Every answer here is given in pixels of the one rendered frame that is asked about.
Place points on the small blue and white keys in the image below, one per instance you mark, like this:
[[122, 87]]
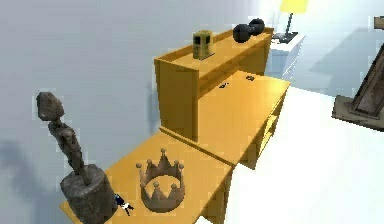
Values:
[[123, 204]]

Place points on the olive box-shaped speaker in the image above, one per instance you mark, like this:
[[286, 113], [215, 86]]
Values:
[[202, 44]]

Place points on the yellow shade table lamp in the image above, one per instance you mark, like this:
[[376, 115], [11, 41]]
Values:
[[291, 20]]

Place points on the grey stone figure statue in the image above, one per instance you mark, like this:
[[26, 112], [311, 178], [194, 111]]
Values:
[[85, 193]]

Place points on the white chest of drawers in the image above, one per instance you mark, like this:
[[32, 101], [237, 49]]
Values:
[[287, 56]]

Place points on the brown crown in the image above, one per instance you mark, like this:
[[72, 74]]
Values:
[[162, 200]]

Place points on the black dumbbell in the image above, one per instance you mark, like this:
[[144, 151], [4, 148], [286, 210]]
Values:
[[247, 30]]

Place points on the yellow wooden desk with hutch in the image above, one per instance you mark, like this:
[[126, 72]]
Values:
[[230, 113]]

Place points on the small black object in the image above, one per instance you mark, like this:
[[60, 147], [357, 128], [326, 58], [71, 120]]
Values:
[[223, 85], [250, 78]]

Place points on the brown wooden frame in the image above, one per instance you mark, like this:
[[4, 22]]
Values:
[[366, 96]]

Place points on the yellow wooden low table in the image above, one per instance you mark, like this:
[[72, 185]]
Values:
[[196, 180]]

